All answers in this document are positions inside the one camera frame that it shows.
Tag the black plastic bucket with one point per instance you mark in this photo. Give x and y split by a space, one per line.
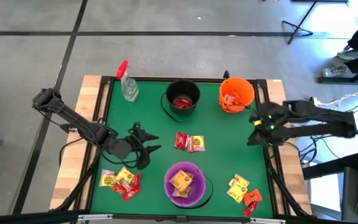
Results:
182 87

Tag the black desk foot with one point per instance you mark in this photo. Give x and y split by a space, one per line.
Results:
337 80

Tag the black support beam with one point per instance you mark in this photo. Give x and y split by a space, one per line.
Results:
328 168

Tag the black tripod stand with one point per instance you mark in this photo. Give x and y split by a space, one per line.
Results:
297 28

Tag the red candy wrapper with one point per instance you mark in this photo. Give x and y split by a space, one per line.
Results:
181 140
177 105
250 208
189 105
183 100
136 180
131 193

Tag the black aluminium table frame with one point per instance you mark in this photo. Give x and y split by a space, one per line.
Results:
154 78

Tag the orange pumpkin bucket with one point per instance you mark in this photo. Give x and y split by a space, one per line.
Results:
247 90

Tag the black clamp knob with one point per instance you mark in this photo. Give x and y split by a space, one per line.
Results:
226 74

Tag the silver metal bracket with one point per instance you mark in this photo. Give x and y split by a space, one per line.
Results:
267 221
95 217

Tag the clear spray bottle red trigger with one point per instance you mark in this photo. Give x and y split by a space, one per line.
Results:
129 90

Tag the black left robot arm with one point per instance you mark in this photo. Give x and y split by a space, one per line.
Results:
79 125

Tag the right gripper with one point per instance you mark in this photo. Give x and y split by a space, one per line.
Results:
269 123

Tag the yellow candy packet purple edge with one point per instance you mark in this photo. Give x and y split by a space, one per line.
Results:
196 143
107 179

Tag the purple plastic bucket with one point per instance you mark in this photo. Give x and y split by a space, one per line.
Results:
199 193

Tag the yellow black power strip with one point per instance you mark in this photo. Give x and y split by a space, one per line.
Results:
315 101

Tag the black table-level camera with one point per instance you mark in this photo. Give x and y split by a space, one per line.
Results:
181 219

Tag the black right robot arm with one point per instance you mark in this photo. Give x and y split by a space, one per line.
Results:
322 130

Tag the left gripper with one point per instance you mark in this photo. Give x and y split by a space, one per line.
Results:
139 144

